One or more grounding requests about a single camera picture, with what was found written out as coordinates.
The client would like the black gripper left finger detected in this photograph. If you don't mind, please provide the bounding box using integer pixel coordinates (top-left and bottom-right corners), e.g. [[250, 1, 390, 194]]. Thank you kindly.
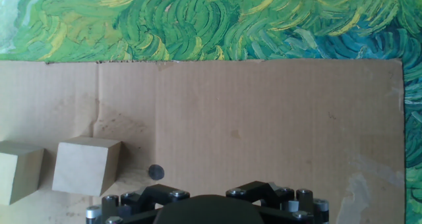
[[85, 183, 191, 224]]

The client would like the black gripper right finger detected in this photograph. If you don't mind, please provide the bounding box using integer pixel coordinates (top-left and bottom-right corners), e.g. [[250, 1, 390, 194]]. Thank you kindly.
[[225, 181, 331, 224]]

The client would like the large wooden cube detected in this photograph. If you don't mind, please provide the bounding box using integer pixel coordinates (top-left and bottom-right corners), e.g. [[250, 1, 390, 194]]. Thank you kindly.
[[0, 140, 45, 206], [51, 136, 123, 198]]

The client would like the black round mark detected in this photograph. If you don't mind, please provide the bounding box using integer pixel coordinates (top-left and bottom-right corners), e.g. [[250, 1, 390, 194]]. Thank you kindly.
[[148, 164, 165, 181]]

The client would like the brown cardboard sheet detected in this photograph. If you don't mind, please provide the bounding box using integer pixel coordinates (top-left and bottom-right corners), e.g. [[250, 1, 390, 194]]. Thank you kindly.
[[0, 58, 406, 224]]

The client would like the painted landscape cloth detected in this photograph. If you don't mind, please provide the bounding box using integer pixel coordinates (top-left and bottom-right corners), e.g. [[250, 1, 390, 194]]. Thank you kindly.
[[0, 0, 422, 224]]

